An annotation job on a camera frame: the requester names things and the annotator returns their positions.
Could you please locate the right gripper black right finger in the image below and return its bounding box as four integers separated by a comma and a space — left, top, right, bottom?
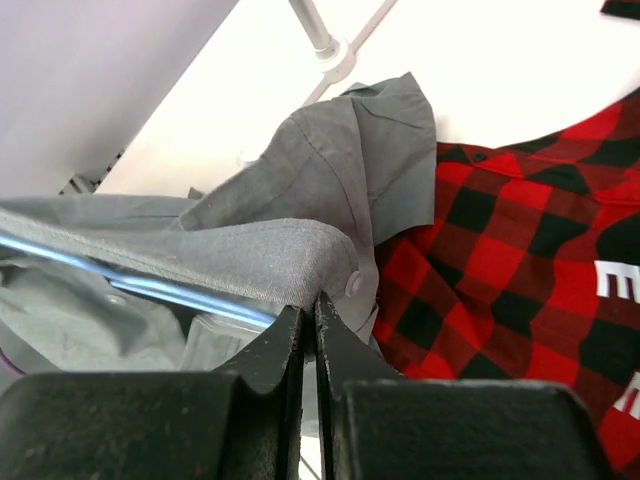
315, 295, 613, 479

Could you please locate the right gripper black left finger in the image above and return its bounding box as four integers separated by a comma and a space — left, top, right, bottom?
1, 307, 305, 479

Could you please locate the blue wire hanger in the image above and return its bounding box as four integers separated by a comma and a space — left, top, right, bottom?
1, 231, 276, 330

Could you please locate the grey button shirt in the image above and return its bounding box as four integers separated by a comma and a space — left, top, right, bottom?
1, 74, 436, 373

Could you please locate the red black plaid shirt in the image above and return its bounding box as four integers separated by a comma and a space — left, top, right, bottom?
369, 0, 640, 479

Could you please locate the silver clothes rack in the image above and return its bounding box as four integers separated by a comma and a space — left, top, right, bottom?
289, 0, 397, 106

